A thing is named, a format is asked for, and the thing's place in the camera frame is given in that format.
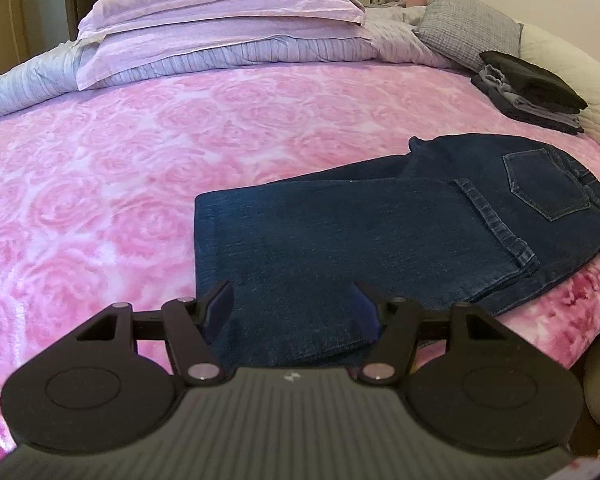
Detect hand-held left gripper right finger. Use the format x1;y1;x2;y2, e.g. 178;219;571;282
352;281;511;386

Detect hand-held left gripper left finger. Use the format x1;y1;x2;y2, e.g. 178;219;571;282
75;281;236;386

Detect blue denim pants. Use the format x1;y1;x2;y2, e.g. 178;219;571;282
194;132;600;368

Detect pink rose blanket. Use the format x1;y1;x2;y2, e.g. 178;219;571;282
0;60;600;466

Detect pile of dark folded clothes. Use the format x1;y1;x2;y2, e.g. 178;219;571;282
471;64;585;135

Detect black folded garment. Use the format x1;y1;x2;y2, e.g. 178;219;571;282
479;51;589;112

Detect grey striped quilt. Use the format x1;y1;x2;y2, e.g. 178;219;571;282
0;7;476;121

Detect grey checked cushion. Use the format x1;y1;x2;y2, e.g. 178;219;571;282
412;0;525;72

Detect cream padded headboard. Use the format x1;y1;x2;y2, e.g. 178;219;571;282
517;22;600;161

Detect dark wooden door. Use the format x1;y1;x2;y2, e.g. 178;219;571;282
10;0;98;61

